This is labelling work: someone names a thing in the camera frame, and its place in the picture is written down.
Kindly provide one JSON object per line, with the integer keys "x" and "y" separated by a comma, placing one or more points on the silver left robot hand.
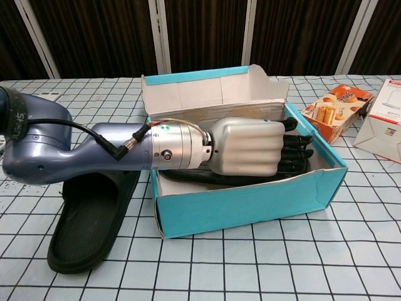
{"x": 247, "y": 144}

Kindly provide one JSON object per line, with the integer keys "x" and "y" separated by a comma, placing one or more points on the black rubber slipper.
{"x": 81, "y": 232}
{"x": 219, "y": 182}

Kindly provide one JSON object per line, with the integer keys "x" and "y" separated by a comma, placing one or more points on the light blue shoe box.
{"x": 235, "y": 210}

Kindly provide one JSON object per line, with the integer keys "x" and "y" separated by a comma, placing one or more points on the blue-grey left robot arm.
{"x": 94, "y": 147}

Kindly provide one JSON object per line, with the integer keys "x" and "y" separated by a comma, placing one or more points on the orange snack box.
{"x": 326, "y": 122}

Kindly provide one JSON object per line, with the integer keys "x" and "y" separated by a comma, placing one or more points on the white lamp box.
{"x": 382, "y": 131}

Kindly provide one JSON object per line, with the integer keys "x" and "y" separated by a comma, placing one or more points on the light blue checked tablecloth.
{"x": 282, "y": 266}

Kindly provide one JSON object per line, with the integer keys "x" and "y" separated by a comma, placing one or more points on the black partition screen white frame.
{"x": 94, "y": 37}

